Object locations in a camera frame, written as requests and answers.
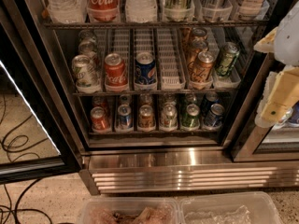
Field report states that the small silver can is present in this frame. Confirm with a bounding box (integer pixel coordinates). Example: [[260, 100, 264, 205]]
[[160, 104, 178, 131]]

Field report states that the glass fridge door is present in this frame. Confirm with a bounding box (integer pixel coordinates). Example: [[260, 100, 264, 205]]
[[0, 14, 79, 184]]

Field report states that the clear water bottle left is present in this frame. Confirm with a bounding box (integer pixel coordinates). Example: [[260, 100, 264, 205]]
[[47, 0, 87, 24]]

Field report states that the small dark blue can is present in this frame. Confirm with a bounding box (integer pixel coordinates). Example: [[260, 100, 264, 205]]
[[204, 104, 225, 129]]

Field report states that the clear plastic bin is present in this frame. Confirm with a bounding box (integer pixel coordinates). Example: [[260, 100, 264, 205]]
[[76, 197, 179, 224], [179, 191, 282, 224]]

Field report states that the small green can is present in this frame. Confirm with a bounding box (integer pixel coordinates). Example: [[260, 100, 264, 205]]
[[181, 104, 199, 131]]

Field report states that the brown soda can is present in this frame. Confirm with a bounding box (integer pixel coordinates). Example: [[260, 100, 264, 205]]
[[189, 27, 207, 42], [187, 39, 208, 64], [190, 51, 215, 83]]

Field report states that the right clear plastic bin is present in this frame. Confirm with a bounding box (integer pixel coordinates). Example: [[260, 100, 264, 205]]
[[179, 191, 282, 224]]

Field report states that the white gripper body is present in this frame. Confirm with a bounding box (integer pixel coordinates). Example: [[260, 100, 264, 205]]
[[274, 1, 299, 66]]

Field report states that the red Coca-Cola can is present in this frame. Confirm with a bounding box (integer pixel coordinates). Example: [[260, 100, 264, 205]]
[[104, 53, 128, 91]]

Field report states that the left clear plastic bin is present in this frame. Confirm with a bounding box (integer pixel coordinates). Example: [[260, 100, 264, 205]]
[[76, 197, 179, 224]]

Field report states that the silver can behind left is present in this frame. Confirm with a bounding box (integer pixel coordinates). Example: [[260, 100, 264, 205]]
[[78, 30, 99, 63]]

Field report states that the small red can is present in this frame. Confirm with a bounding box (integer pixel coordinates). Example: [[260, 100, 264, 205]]
[[91, 106, 111, 133]]

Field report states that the white green soda can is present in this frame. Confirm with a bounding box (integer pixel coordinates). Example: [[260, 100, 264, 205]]
[[72, 55, 100, 93]]

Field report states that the red Coca-Cola bottle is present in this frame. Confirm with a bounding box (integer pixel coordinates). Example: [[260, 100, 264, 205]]
[[87, 0, 119, 21]]

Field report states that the brown soda can middle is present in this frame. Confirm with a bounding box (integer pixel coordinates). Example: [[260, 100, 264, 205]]
[[187, 39, 208, 64]]

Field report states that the small orange can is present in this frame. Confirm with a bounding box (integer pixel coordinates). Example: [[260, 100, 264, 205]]
[[138, 105, 155, 130]]

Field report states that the black floor cable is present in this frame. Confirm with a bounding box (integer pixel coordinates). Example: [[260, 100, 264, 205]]
[[0, 93, 54, 224]]

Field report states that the brown soda can front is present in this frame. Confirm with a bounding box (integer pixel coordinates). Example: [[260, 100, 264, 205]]
[[190, 51, 215, 83]]

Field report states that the brown soda can back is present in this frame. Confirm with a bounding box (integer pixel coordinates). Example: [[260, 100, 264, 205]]
[[189, 27, 207, 42]]

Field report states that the blue Pepsi can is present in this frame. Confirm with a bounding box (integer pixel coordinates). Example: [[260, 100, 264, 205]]
[[134, 51, 157, 91]]

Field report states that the silver striped tall can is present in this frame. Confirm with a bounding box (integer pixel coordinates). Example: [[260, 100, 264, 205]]
[[200, 0, 229, 22]]

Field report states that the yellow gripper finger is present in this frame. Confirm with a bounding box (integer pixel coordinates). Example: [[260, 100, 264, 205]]
[[254, 66, 299, 128], [253, 27, 278, 53]]

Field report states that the stainless steel fridge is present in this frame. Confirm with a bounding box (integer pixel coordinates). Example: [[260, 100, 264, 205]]
[[0, 0, 298, 195]]

